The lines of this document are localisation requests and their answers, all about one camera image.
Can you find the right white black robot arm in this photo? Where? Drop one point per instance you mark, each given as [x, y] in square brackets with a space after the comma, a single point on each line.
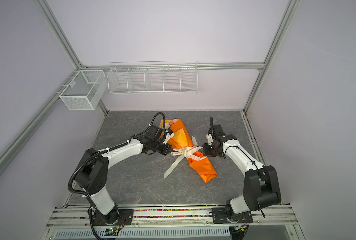
[261, 185]

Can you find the orange wrapping paper sheet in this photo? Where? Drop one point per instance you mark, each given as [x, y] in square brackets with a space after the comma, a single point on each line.
[181, 140]

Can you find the white printed ribbon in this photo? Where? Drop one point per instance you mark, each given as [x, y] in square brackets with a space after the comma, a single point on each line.
[185, 153]

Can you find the white slotted cable duct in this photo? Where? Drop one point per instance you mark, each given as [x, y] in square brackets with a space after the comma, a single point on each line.
[144, 233]

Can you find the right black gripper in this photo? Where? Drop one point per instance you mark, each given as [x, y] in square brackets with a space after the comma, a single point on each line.
[207, 152]

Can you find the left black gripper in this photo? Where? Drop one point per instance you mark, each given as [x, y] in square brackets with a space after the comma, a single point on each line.
[166, 151]

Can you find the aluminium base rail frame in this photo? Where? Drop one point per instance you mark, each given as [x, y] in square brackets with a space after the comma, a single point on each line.
[276, 223]

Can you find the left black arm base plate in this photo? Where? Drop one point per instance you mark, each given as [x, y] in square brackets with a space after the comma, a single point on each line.
[122, 216]

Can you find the white wire shelf basket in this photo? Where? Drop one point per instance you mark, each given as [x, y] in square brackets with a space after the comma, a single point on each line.
[153, 77]

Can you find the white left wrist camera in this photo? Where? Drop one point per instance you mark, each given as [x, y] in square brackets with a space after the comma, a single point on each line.
[168, 134]

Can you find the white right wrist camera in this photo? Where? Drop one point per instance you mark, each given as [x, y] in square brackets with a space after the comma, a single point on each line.
[209, 138]

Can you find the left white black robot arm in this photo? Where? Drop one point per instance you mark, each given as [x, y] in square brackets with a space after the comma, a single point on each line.
[89, 179]

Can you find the white mesh box basket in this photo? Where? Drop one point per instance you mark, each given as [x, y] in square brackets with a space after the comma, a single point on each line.
[85, 90]

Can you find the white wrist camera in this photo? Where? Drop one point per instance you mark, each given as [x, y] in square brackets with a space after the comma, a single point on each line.
[209, 138]
[168, 134]

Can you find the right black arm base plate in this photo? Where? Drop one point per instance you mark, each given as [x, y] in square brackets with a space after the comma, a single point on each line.
[224, 215]

